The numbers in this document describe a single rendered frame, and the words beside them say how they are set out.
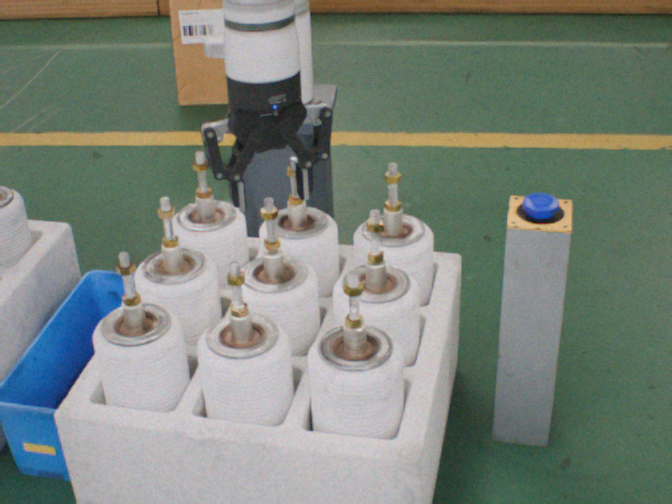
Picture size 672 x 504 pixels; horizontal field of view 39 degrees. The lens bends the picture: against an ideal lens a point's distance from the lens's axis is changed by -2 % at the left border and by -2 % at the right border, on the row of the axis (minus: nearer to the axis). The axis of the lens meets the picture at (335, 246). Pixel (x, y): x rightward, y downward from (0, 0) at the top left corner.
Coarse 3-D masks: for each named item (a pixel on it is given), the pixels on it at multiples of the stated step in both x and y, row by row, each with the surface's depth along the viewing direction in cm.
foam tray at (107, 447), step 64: (256, 256) 127; (448, 256) 125; (320, 320) 117; (448, 320) 113; (192, 384) 104; (448, 384) 121; (64, 448) 103; (128, 448) 101; (192, 448) 98; (256, 448) 96; (320, 448) 95; (384, 448) 94
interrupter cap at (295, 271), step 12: (252, 264) 111; (288, 264) 111; (300, 264) 110; (252, 276) 108; (264, 276) 109; (288, 276) 109; (300, 276) 108; (252, 288) 107; (264, 288) 106; (276, 288) 106; (288, 288) 106
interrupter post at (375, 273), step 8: (368, 264) 105; (376, 264) 105; (384, 264) 105; (368, 272) 105; (376, 272) 105; (384, 272) 105; (368, 280) 106; (376, 280) 105; (384, 280) 106; (376, 288) 106
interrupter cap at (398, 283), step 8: (360, 272) 108; (392, 272) 108; (400, 272) 108; (344, 280) 107; (360, 280) 107; (392, 280) 107; (400, 280) 107; (408, 280) 106; (368, 288) 106; (384, 288) 106; (392, 288) 106; (400, 288) 105; (408, 288) 105; (360, 296) 104; (368, 296) 104; (376, 296) 104; (384, 296) 104; (392, 296) 104; (400, 296) 104
